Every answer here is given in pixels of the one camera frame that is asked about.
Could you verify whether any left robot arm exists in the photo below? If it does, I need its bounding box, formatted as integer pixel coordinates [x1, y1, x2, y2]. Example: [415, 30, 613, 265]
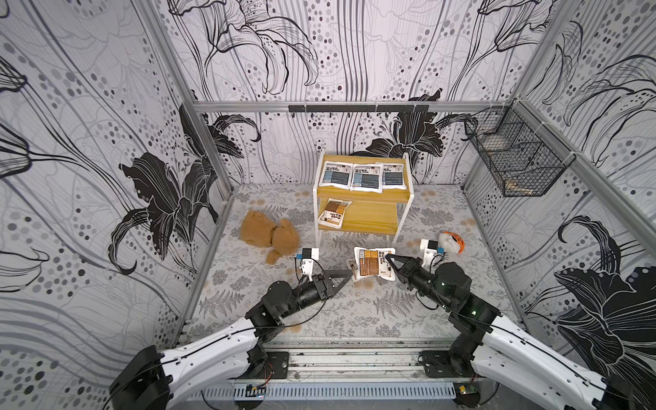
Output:
[104, 270, 353, 409]

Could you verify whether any orange white toy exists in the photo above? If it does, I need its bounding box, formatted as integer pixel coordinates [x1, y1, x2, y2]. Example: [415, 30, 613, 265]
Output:
[438, 232, 465, 255]

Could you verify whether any blue coffee bag one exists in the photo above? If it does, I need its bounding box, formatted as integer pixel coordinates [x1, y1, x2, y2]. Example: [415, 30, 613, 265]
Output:
[319, 161, 355, 190]

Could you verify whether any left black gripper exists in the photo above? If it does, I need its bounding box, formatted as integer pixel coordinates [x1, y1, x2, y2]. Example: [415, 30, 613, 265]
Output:
[277, 270, 352, 319]

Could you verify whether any brown teddy bear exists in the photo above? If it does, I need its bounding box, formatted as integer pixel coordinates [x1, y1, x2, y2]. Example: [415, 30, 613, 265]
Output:
[239, 209, 300, 265]

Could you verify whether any black wire basket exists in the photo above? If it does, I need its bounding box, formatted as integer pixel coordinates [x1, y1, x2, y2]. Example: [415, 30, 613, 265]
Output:
[465, 105, 577, 197]

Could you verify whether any brown coffee bag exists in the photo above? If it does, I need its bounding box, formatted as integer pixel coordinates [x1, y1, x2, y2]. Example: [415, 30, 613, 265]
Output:
[348, 259, 360, 282]
[318, 198, 351, 230]
[353, 247, 396, 282]

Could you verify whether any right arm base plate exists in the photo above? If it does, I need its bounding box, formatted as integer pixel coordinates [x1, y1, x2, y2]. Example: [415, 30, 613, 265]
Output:
[418, 350, 474, 379]

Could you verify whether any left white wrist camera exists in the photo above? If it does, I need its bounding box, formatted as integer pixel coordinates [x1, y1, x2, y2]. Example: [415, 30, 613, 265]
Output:
[295, 248, 319, 282]

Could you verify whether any wooden two-tier shelf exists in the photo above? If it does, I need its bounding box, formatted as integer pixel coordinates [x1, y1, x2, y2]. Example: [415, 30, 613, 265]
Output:
[313, 153, 415, 246]

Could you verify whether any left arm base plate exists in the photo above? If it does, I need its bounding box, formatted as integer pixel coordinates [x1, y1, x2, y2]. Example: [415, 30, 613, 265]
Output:
[241, 346, 290, 381]

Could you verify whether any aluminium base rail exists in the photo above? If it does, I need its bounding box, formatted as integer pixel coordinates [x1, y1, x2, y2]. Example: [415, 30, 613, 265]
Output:
[148, 337, 570, 383]

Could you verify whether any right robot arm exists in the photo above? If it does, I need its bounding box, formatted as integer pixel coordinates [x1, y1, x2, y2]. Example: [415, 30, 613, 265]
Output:
[385, 255, 639, 409]

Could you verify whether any blue coffee bag three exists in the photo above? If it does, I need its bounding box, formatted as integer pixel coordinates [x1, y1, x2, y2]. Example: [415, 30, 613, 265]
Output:
[382, 163, 407, 191]

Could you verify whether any grey cable duct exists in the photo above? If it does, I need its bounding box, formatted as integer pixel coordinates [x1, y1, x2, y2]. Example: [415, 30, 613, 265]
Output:
[191, 382, 456, 401]

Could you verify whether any black bar on frame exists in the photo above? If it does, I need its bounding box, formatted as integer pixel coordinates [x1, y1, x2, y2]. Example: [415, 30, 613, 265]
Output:
[288, 104, 430, 113]

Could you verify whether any blue coffee bag two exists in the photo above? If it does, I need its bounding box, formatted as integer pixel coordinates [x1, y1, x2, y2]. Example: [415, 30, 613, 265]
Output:
[350, 164, 384, 194]

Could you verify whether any brown coffee bag top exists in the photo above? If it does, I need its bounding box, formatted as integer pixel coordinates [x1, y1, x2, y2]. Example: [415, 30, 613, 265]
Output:
[348, 259, 360, 282]

